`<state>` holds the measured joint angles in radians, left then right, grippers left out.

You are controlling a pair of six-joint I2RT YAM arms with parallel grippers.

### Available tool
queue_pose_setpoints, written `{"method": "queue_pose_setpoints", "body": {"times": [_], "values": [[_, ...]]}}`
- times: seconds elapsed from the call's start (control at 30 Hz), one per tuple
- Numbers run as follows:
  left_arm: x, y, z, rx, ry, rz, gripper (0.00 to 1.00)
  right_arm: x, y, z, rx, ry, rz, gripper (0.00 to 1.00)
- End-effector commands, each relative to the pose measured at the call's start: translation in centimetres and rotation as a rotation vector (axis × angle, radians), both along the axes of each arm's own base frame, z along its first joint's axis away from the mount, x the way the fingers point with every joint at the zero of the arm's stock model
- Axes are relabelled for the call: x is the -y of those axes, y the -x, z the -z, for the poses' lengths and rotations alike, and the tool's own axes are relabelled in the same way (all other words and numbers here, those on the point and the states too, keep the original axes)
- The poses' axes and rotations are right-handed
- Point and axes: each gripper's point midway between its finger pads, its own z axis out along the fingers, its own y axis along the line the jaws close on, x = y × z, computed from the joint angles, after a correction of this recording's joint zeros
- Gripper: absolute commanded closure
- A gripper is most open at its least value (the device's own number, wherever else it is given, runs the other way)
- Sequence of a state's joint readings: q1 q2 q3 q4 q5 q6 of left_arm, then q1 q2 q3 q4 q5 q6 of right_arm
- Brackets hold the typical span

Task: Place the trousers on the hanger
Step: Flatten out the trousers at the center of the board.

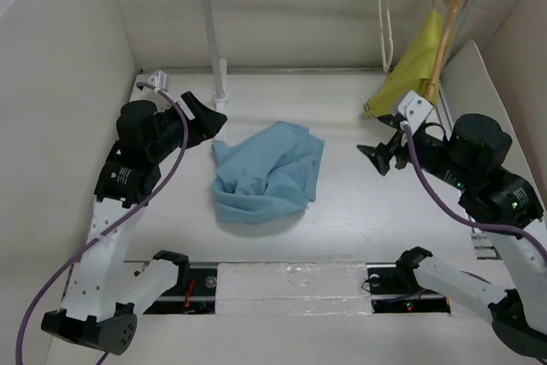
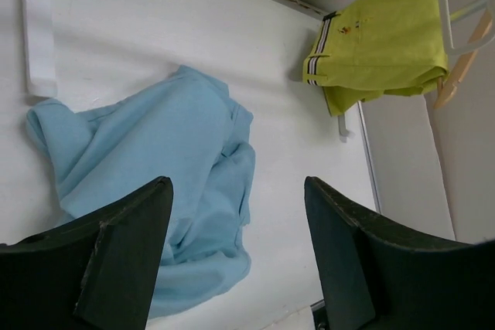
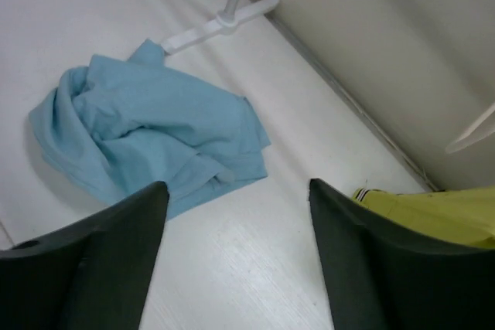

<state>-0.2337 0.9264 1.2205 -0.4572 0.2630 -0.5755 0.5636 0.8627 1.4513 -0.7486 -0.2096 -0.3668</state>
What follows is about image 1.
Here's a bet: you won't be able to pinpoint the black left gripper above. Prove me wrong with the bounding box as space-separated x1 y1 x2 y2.
149 91 226 162

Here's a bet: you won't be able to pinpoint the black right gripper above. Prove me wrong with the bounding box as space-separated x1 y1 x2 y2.
356 123 474 191

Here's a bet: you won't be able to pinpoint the light blue trousers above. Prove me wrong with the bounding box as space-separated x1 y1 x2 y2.
212 121 325 236

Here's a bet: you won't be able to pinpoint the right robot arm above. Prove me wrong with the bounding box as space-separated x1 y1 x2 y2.
357 114 546 363

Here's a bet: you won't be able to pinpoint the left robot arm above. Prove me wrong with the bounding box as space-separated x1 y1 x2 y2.
41 91 227 356

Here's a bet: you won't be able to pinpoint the white plastic hanger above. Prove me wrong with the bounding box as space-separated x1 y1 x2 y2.
378 0 394 73

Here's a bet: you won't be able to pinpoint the wooden hanger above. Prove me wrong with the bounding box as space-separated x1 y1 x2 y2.
424 0 462 105

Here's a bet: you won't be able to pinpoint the yellow-green garment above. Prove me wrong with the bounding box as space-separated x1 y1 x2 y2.
363 9 444 119

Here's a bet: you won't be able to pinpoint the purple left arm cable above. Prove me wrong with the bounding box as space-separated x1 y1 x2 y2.
15 81 190 365

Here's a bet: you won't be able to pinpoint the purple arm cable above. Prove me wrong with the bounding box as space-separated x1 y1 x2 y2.
403 124 547 250
15 81 190 365

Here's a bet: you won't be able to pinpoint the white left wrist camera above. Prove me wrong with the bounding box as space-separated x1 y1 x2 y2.
135 70 169 91

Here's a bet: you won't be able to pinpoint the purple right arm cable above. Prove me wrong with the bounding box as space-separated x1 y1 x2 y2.
403 124 547 250

